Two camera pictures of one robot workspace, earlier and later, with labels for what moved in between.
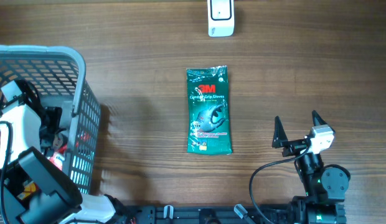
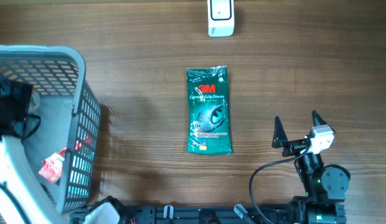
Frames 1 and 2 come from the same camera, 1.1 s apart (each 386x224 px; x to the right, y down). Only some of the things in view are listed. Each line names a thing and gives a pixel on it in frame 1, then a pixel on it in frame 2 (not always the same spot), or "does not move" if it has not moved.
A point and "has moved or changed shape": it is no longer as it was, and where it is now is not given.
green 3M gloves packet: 208,111 does not move
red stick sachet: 85,136 has moved or changed shape
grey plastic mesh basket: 58,75 does not move
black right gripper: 280,140 does not move
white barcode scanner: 221,18 does not move
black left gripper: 56,112 -> 22,90
